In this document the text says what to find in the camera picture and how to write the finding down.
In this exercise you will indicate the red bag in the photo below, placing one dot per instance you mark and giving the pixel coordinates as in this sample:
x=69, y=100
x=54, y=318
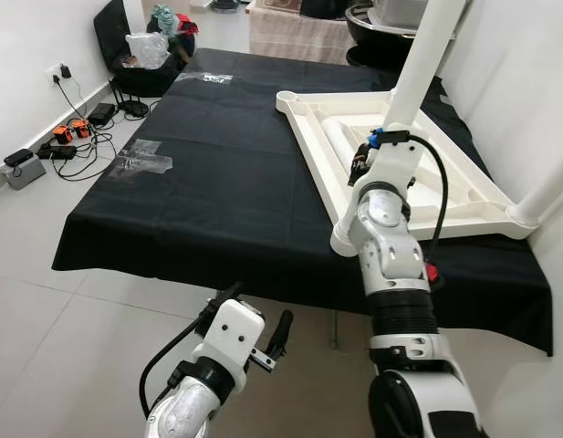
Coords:
x=188, y=23

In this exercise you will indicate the black wall charger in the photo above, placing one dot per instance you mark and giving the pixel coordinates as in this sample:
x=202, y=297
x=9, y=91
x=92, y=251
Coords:
x=65, y=71

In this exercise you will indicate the grey floor box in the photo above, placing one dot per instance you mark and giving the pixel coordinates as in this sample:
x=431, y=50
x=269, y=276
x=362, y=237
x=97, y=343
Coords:
x=24, y=172

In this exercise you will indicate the teal cloth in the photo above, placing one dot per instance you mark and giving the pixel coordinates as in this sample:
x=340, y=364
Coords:
x=164, y=16

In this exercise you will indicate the white plastic children table top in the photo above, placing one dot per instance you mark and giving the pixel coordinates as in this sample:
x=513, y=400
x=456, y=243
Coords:
x=299, y=105

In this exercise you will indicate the large black bowl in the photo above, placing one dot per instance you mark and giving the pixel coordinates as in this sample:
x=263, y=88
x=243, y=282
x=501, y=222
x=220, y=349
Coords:
x=377, y=32

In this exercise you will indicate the beige cloth covered shelf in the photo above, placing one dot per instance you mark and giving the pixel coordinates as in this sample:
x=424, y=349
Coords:
x=299, y=36

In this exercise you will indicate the clear crumpled plastic bag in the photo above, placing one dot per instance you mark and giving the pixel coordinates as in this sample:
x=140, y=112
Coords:
x=146, y=50

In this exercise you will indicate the black box device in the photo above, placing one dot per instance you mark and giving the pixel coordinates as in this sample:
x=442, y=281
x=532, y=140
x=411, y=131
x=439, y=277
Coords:
x=101, y=112

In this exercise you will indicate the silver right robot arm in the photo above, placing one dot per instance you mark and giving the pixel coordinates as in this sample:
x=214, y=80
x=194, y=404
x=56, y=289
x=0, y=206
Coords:
x=390, y=246

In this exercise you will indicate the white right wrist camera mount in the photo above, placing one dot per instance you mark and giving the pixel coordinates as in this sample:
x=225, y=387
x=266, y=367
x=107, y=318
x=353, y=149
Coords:
x=395, y=160

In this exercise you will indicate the black power adapter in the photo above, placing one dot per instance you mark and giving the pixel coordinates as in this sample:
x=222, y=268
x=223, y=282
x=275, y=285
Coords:
x=135, y=108

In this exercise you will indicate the grey tape patch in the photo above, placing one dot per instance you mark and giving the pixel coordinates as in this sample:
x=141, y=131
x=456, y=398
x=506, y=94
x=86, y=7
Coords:
x=443, y=98

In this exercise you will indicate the black round floor object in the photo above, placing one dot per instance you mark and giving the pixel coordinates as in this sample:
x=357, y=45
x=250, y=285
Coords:
x=226, y=5

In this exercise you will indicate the black bag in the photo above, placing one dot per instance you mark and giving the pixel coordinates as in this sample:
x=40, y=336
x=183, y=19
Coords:
x=108, y=36

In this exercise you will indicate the orange plug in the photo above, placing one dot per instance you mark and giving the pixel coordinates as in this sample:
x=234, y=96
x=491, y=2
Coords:
x=62, y=134
x=80, y=128

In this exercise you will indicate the red printed box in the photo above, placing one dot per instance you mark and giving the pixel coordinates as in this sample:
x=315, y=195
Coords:
x=281, y=5

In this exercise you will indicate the black power strip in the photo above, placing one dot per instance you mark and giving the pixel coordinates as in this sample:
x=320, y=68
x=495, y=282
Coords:
x=57, y=152

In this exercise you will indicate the black tablecloth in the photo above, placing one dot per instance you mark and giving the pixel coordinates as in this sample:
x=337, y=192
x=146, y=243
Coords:
x=217, y=201

